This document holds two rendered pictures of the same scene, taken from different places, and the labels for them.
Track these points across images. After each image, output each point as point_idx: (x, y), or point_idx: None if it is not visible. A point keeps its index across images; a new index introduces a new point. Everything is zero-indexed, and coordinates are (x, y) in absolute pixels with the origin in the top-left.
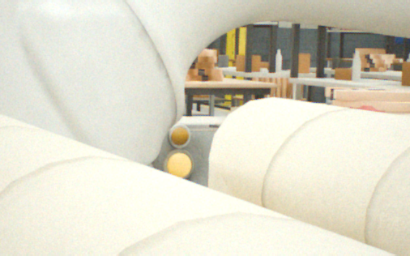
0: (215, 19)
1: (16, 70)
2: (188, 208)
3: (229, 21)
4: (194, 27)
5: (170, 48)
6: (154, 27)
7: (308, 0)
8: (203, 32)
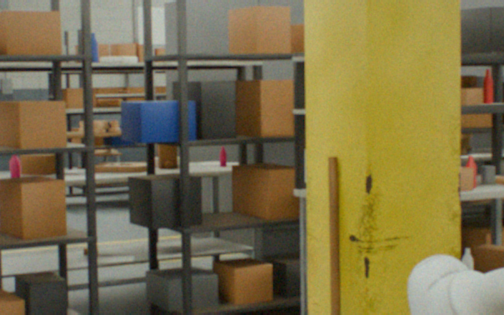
0: (488, 303)
1: (422, 309)
2: None
3: (496, 304)
4: (479, 305)
5: (459, 310)
6: (453, 303)
7: None
8: (485, 307)
